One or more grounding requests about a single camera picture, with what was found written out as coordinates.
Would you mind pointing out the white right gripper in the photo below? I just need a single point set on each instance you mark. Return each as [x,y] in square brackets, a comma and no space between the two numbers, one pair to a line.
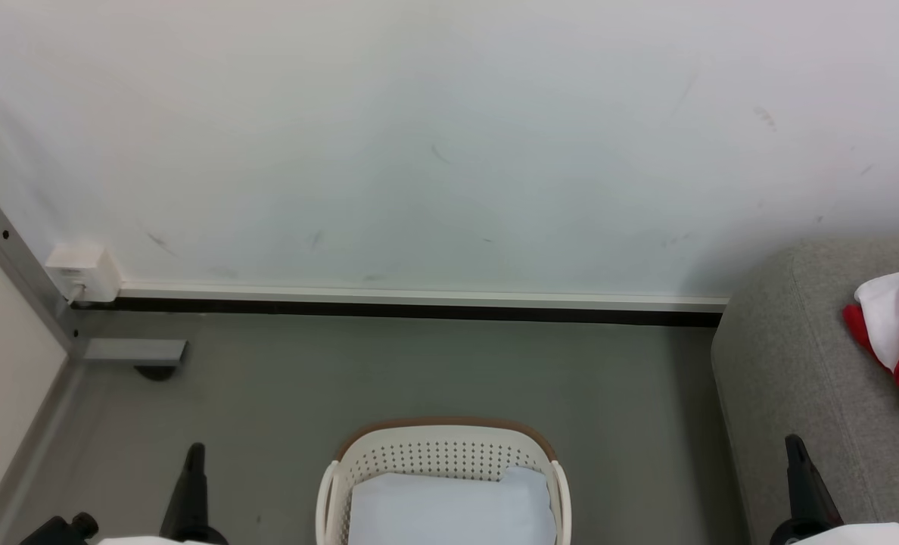
[866,536]

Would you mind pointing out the beige partition panel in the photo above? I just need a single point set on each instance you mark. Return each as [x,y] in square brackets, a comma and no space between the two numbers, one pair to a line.
[3,393]

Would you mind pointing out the white and black baseboard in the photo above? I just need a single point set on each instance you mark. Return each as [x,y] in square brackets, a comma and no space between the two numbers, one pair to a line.
[419,299]

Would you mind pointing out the grey metal door stopper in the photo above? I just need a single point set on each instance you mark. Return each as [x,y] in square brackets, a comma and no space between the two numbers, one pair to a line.
[132,350]

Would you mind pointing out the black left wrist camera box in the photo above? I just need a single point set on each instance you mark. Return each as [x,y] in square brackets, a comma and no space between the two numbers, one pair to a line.
[56,531]

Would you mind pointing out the pale white folded cloth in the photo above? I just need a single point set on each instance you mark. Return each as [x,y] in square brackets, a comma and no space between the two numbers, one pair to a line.
[449,507]

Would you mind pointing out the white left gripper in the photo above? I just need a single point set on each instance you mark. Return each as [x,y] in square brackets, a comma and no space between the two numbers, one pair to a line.
[147,542]

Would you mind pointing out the grey metal frame post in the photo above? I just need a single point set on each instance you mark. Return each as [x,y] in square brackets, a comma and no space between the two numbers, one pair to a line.
[10,261]

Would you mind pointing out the cream perforated laundry basket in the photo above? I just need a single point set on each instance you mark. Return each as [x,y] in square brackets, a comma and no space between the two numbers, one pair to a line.
[434,454]

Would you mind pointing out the grey fabric sofa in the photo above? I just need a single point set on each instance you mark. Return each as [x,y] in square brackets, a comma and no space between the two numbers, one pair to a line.
[790,363]

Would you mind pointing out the white wall outlet box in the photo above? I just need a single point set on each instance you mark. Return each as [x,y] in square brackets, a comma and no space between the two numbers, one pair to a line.
[86,269]

